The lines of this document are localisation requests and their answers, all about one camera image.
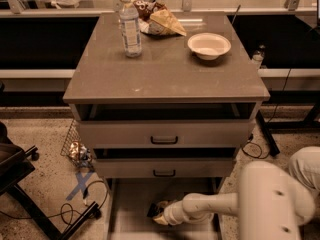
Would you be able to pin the crumpled shiny wrapper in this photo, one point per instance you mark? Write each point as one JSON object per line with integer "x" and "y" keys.
{"x": 79, "y": 155}

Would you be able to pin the yellow chip bag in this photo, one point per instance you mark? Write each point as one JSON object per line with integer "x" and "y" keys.
{"x": 164, "y": 22}

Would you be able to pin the drawer with handle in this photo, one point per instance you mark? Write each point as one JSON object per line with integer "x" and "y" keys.
{"x": 165, "y": 134}
{"x": 163, "y": 168}

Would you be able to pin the black metal table leg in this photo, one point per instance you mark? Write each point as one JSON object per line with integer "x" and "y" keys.
{"x": 273, "y": 148}

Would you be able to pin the clear plastic water bottle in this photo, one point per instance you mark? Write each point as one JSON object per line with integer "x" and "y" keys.
{"x": 129, "y": 22}

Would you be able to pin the grey drawer cabinet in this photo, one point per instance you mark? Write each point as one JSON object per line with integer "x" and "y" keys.
{"x": 167, "y": 82}

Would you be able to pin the white paper bowl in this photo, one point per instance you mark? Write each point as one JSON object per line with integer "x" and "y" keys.
{"x": 209, "y": 46}

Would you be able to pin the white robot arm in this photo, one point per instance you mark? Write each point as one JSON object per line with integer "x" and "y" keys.
{"x": 269, "y": 205}

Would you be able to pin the wire mesh basket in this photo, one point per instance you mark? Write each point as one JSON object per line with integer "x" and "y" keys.
{"x": 71, "y": 136}

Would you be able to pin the open bottom drawer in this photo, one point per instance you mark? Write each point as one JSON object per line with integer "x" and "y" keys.
{"x": 132, "y": 199}

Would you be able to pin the dark rxbar chocolate wrapper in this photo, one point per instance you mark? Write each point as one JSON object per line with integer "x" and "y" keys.
{"x": 154, "y": 211}

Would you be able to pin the person leg light trousers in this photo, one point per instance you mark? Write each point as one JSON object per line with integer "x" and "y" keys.
{"x": 304, "y": 166}

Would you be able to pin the small bottle behind cabinet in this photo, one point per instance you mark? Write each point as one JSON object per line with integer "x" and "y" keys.
{"x": 258, "y": 56}

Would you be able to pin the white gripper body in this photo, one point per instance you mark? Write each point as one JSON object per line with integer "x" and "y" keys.
{"x": 172, "y": 212}

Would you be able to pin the top drawer with handle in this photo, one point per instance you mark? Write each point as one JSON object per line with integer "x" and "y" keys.
{"x": 165, "y": 134}

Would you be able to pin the middle drawer with handle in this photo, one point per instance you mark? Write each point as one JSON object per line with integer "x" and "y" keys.
{"x": 163, "y": 168}

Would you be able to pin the brown snack bag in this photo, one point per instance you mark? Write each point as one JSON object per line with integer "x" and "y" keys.
{"x": 145, "y": 9}

